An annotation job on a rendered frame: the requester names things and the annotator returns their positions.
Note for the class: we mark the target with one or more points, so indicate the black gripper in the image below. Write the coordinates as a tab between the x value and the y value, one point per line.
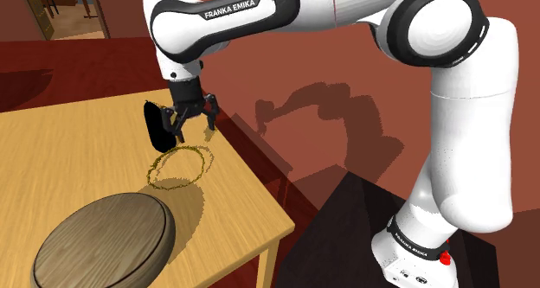
187	95

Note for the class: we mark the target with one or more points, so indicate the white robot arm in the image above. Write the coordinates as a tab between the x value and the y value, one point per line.
468	152

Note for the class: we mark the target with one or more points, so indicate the black oval object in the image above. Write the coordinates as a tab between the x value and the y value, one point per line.
153	127

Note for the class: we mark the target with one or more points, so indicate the light wooden table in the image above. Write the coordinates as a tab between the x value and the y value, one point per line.
71	160

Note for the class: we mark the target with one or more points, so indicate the round wooden board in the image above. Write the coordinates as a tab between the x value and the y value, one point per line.
105	240

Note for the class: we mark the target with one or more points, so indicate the dark robot stand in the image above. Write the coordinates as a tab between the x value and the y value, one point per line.
337	236

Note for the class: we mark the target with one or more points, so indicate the brown wooden door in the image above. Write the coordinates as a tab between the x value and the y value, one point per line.
37	13

